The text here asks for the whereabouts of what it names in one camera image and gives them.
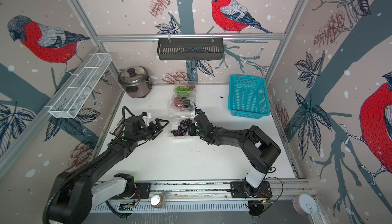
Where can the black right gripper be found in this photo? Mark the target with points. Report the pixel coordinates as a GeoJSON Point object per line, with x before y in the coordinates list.
{"type": "Point", "coordinates": [195, 123]}

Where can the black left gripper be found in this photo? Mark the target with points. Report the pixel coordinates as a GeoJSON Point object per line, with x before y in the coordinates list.
{"type": "Point", "coordinates": [155, 134]}

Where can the clear clamshell container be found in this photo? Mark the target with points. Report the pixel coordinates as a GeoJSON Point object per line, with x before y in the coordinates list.
{"type": "Point", "coordinates": [174, 109]}
{"type": "Point", "coordinates": [189, 85]}
{"type": "Point", "coordinates": [170, 124]}

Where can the dark purple grape bunch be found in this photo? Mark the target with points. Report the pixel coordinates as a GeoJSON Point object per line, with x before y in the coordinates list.
{"type": "Point", "coordinates": [181, 127]}

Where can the black grape bunch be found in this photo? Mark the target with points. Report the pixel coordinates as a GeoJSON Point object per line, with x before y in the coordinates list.
{"type": "Point", "coordinates": [188, 104]}

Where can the green grape bunch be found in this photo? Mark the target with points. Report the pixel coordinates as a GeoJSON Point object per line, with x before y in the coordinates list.
{"type": "Point", "coordinates": [184, 90]}

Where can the teal plastic basket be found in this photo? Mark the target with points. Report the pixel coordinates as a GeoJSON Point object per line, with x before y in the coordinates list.
{"type": "Point", "coordinates": [248, 97]}

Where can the pink red grape bunch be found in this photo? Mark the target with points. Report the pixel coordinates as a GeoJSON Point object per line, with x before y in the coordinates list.
{"type": "Point", "coordinates": [178, 102]}

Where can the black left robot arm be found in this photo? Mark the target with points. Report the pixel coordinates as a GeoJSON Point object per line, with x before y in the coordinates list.
{"type": "Point", "coordinates": [71, 198]}

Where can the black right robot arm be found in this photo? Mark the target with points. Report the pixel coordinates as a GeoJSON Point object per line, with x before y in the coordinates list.
{"type": "Point", "coordinates": [260, 150]}

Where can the brown snack packet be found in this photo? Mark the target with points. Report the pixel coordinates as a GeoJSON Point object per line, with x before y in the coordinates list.
{"type": "Point", "coordinates": [117, 129]}

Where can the silver rice cooker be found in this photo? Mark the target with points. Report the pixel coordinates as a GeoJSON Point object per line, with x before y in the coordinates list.
{"type": "Point", "coordinates": [136, 81]}

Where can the small round silver light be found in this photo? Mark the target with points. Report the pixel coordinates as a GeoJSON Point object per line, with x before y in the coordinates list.
{"type": "Point", "coordinates": [157, 200]}

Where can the white tape roll right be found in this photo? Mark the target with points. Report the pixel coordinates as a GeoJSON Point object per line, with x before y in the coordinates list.
{"type": "Point", "coordinates": [304, 204]}

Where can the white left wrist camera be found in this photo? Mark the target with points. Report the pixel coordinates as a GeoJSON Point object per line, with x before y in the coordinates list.
{"type": "Point", "coordinates": [146, 117]}

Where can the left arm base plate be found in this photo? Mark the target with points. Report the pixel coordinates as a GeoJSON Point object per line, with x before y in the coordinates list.
{"type": "Point", "coordinates": [138, 190]}

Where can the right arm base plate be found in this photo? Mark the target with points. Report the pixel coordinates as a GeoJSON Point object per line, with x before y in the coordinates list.
{"type": "Point", "coordinates": [242, 189]}

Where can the black hanging wire basket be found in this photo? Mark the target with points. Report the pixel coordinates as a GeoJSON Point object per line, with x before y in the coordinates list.
{"type": "Point", "coordinates": [190, 49]}

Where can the white wire mesh shelf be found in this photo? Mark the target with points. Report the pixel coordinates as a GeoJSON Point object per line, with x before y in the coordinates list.
{"type": "Point", "coordinates": [82, 83]}

